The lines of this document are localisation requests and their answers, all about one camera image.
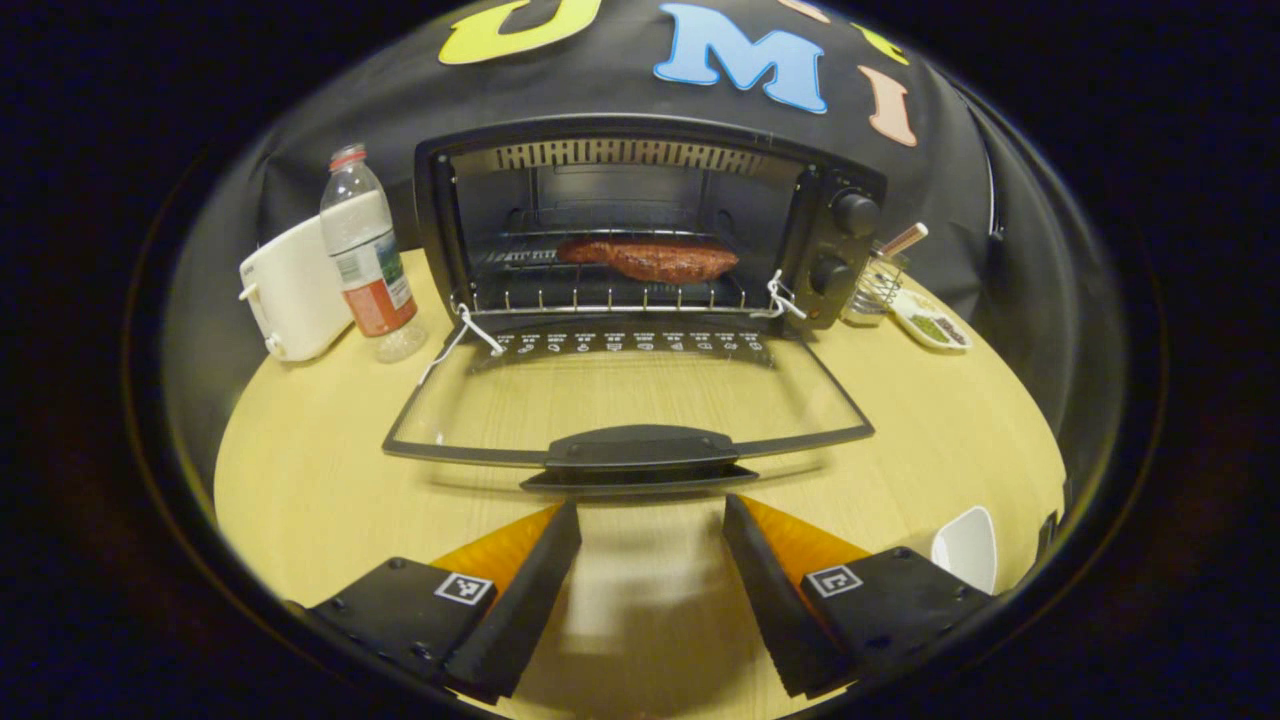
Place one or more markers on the brown grilled meat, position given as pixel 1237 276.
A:
pixel 660 260

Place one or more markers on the black backdrop cloth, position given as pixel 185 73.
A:
pixel 950 200

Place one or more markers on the clear plastic water bottle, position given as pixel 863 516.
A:
pixel 365 260

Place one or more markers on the white toaster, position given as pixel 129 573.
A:
pixel 290 300

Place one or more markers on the white divided spice dish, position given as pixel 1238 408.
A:
pixel 930 328

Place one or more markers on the black electric oven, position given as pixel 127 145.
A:
pixel 845 250

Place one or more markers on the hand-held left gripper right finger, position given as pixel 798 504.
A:
pixel 775 600

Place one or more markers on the metal oven rack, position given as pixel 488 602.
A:
pixel 520 258

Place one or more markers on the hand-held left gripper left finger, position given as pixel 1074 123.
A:
pixel 530 600

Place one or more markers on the white rectangular tray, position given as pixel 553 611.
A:
pixel 968 550

